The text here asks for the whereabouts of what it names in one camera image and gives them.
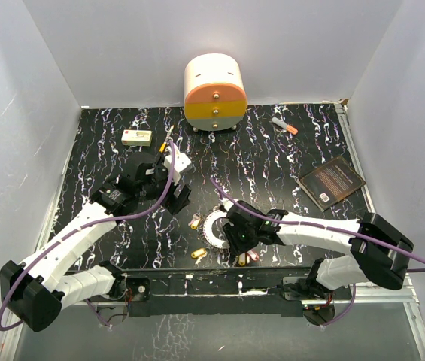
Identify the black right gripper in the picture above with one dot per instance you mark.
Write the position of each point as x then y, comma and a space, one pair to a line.
237, 246

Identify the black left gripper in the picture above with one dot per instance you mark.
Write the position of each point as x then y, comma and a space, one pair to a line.
173, 203

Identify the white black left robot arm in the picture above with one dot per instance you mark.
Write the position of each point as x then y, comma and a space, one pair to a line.
37, 289

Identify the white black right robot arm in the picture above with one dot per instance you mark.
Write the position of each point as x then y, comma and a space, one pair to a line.
370, 248

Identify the red key tag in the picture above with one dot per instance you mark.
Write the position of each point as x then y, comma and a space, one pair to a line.
253, 256

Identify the yellow key tag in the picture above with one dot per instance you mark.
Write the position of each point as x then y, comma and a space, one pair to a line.
199, 253
195, 221

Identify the yellow and white pen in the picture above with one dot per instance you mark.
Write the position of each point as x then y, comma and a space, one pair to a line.
168, 135

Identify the white small cardboard box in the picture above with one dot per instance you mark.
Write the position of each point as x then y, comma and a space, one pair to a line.
137, 138

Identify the dark paperback book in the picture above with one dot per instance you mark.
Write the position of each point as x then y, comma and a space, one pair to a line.
331, 183

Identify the round three-colour drawer cabinet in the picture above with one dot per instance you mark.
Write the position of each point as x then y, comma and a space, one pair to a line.
214, 94

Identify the orange and grey marker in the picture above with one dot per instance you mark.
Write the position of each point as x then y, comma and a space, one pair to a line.
283, 125

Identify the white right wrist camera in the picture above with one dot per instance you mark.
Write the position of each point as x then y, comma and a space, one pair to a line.
225, 205

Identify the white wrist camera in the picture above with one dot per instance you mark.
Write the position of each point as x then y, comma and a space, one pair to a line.
177, 164
225, 205

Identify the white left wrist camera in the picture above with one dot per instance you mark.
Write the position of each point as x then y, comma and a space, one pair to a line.
177, 164

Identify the aluminium frame rail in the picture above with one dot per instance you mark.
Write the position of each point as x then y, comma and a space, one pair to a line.
213, 319

